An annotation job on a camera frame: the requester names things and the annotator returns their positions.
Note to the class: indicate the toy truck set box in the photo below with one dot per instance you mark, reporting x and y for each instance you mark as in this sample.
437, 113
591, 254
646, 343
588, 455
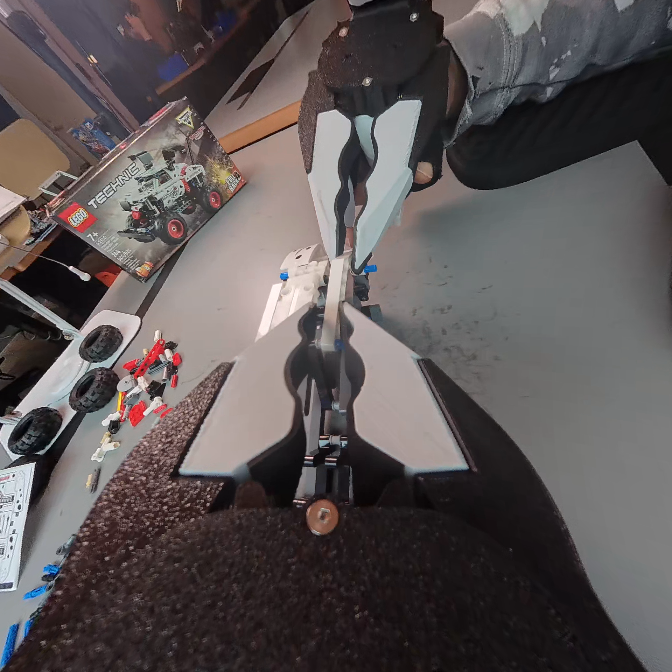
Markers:
157, 199

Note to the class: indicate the beige chair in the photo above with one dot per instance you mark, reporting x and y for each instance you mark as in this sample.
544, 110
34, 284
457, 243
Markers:
26, 152

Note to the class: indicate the printed sticker sheet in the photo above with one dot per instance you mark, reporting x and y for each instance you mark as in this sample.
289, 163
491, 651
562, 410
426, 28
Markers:
13, 525

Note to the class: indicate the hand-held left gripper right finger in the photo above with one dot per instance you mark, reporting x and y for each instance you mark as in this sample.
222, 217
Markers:
404, 420

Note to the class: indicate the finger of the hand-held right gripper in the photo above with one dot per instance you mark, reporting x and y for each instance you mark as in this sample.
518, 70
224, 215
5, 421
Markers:
393, 162
325, 173

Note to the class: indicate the grey desk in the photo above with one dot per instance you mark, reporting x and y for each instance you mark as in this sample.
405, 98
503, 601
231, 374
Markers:
498, 315

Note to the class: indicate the white document stand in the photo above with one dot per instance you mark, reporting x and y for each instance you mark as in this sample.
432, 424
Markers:
57, 367

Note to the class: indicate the wood-edged table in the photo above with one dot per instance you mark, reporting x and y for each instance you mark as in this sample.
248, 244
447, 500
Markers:
262, 128

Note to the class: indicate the person's right hand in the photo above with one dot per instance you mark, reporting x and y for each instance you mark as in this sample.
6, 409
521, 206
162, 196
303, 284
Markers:
426, 170

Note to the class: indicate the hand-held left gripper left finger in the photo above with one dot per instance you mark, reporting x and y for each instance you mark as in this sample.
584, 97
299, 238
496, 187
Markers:
241, 420

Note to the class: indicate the pile of red white brick parts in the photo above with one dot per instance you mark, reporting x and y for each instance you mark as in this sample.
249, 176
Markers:
139, 414

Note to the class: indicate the black toy tyre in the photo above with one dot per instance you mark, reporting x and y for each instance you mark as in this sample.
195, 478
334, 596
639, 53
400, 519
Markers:
34, 430
93, 389
99, 344

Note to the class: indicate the small tan black connector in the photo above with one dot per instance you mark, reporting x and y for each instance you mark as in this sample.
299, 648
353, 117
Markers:
93, 479

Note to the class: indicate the brick-built truck chassis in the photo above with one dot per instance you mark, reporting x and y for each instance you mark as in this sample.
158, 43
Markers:
294, 294

